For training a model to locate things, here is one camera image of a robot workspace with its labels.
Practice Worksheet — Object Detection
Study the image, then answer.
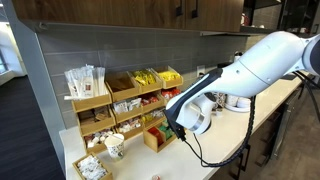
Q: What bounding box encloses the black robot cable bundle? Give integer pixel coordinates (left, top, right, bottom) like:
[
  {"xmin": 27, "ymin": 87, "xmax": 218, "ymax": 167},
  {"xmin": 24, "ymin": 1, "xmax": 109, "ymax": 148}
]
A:
[{"xmin": 182, "ymin": 70, "xmax": 320, "ymax": 169}]

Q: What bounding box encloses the dark lower counter cabinet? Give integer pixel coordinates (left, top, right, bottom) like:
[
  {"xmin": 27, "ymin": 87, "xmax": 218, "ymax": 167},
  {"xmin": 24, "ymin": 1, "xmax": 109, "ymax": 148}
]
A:
[{"xmin": 208, "ymin": 79, "xmax": 310, "ymax": 180}]

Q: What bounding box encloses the black cabinet door handle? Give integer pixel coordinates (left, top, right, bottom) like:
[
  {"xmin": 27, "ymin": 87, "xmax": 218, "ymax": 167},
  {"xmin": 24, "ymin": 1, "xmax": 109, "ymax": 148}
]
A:
[
  {"xmin": 175, "ymin": 0, "xmax": 184, "ymax": 18},
  {"xmin": 190, "ymin": 0, "xmax": 200, "ymax": 20}
]

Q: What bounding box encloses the white wrapped stirrer bundle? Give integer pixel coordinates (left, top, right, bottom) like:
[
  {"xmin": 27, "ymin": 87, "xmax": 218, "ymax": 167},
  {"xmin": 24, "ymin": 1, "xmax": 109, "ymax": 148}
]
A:
[{"xmin": 63, "ymin": 63, "xmax": 108, "ymax": 102}]

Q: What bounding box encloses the white wall outlet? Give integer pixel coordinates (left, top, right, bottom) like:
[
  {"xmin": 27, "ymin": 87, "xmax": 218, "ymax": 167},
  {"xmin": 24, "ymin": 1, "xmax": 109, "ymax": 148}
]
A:
[{"xmin": 196, "ymin": 64, "xmax": 206, "ymax": 79}]

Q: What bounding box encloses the dark open wall shelf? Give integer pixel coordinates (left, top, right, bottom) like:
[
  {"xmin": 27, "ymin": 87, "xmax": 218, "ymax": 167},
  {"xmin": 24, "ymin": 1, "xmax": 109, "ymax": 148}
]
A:
[{"xmin": 241, "ymin": 0, "xmax": 320, "ymax": 36}]

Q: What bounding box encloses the yellow sachet pile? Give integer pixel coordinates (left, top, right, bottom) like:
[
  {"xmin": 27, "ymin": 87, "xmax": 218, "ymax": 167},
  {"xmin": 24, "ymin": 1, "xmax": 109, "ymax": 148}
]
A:
[{"xmin": 157, "ymin": 70, "xmax": 181, "ymax": 82}]

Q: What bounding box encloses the small wooden packet box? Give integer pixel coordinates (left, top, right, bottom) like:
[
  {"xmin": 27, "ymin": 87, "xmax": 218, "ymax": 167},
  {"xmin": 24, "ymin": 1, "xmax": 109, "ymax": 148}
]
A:
[{"xmin": 71, "ymin": 152, "xmax": 114, "ymax": 180}]

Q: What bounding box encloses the white sugar packet pile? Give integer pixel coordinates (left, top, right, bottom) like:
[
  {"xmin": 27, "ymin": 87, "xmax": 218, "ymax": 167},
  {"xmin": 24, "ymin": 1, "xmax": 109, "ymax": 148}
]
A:
[{"xmin": 76, "ymin": 155, "xmax": 108, "ymax": 180}]

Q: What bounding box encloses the wooden sachet compartment box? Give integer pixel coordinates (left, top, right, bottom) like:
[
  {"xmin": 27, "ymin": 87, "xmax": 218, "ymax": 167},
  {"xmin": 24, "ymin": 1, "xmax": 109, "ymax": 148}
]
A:
[{"xmin": 142, "ymin": 119, "xmax": 178, "ymax": 154}]

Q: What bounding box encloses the yellow-green sachet pile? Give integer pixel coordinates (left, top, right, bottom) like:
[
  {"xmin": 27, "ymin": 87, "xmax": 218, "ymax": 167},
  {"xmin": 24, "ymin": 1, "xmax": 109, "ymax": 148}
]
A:
[{"xmin": 131, "ymin": 69, "xmax": 157, "ymax": 87}]

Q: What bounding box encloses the wire coffee pod carousel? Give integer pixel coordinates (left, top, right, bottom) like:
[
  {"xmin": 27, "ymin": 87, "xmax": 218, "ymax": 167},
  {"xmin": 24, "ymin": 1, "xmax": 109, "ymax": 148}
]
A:
[{"xmin": 213, "ymin": 92, "xmax": 228, "ymax": 116}]

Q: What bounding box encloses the white printed packet pile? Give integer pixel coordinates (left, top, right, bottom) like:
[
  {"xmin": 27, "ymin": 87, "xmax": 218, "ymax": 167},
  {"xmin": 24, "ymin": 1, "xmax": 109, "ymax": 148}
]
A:
[{"xmin": 112, "ymin": 97, "xmax": 143, "ymax": 115}]

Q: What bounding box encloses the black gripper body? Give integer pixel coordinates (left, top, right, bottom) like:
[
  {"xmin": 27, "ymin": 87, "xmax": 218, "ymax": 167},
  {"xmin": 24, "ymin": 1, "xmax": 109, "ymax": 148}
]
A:
[{"xmin": 165, "ymin": 111, "xmax": 187, "ymax": 142}]

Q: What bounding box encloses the white cup lid stack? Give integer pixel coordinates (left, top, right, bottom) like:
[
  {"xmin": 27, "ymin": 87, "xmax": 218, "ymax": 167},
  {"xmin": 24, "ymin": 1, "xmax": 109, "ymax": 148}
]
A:
[{"xmin": 236, "ymin": 96, "xmax": 252, "ymax": 110}]

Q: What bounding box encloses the brown wooden upper cabinet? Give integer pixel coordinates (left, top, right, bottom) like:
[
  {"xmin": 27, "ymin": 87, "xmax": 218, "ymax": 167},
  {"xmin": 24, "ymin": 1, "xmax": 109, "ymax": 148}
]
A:
[{"xmin": 10, "ymin": 0, "xmax": 245, "ymax": 33}]

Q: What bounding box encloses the red sachet pile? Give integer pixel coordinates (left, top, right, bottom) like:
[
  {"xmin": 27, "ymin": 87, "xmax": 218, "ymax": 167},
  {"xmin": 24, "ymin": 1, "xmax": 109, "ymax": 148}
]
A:
[{"xmin": 161, "ymin": 87, "xmax": 183, "ymax": 101}]

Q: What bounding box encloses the teal green sachet stack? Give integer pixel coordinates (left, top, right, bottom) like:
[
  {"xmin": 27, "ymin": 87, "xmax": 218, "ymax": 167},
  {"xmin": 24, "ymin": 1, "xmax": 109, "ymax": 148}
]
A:
[{"xmin": 158, "ymin": 123, "xmax": 174, "ymax": 141}]

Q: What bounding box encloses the round white cup tray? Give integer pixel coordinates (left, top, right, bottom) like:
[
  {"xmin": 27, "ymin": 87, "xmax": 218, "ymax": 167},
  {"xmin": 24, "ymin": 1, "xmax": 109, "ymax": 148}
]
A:
[{"xmin": 223, "ymin": 102, "xmax": 252, "ymax": 114}]

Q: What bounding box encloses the orange-red sachet stack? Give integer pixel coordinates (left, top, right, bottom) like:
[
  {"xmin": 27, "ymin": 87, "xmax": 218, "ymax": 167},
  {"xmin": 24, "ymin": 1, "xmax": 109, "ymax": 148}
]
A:
[{"xmin": 147, "ymin": 126, "xmax": 165, "ymax": 147}]

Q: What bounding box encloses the tiered wooden condiment organizer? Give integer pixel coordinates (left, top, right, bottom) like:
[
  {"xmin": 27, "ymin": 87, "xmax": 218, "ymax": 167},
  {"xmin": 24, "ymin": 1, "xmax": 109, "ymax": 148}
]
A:
[{"xmin": 70, "ymin": 65, "xmax": 185, "ymax": 155}]

